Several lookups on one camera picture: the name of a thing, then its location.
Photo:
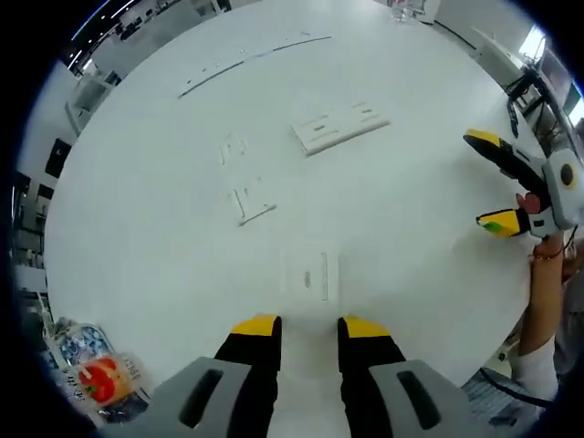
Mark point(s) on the black chair frame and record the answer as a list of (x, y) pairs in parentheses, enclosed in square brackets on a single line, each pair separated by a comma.
[(531, 98)]

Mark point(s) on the white side desk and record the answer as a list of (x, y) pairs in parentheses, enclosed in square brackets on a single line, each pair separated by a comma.
[(483, 50)]

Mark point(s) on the person's right hand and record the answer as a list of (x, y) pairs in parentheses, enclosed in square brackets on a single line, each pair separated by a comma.
[(547, 248)]

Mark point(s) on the clear water bottle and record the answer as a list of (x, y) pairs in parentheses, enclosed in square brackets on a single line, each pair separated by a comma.
[(407, 10)]

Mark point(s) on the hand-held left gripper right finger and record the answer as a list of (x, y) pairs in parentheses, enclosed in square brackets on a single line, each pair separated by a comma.
[(401, 397)]

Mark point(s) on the colourful snack packet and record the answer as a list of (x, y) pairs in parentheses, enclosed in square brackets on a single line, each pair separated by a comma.
[(98, 374)]

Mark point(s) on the white rectangular frame piece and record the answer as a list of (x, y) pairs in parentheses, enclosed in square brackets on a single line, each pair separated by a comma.
[(244, 214)]

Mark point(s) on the person's light shirt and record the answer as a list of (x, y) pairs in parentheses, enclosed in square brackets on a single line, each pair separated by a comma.
[(534, 378)]

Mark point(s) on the white socket holder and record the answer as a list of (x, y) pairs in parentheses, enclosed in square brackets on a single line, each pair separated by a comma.
[(326, 134)]

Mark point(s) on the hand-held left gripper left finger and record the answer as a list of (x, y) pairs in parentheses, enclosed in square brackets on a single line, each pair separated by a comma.
[(228, 392)]

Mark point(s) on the white flat socket plate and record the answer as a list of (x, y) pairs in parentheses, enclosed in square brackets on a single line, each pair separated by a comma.
[(312, 269)]

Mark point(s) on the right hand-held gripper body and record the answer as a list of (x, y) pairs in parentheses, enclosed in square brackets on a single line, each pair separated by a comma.
[(563, 191)]

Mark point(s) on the dark storage shelf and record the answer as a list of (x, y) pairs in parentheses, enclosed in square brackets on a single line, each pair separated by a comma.
[(32, 219)]

